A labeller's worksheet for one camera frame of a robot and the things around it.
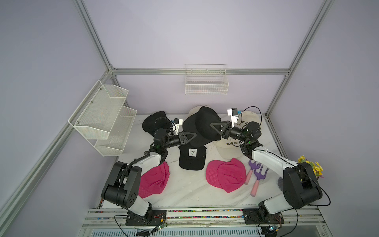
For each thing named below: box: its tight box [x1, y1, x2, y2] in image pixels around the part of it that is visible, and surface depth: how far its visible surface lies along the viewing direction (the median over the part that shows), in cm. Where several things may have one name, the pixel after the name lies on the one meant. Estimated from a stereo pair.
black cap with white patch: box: [178, 144, 207, 171], surface depth 95 cm
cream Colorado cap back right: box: [236, 110, 262, 126], surface depth 113 cm
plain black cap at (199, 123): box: [182, 106, 222, 147], surface depth 79 cm
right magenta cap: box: [205, 157, 247, 194], surface depth 86 cm
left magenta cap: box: [138, 161, 171, 199], surface depth 83 cm
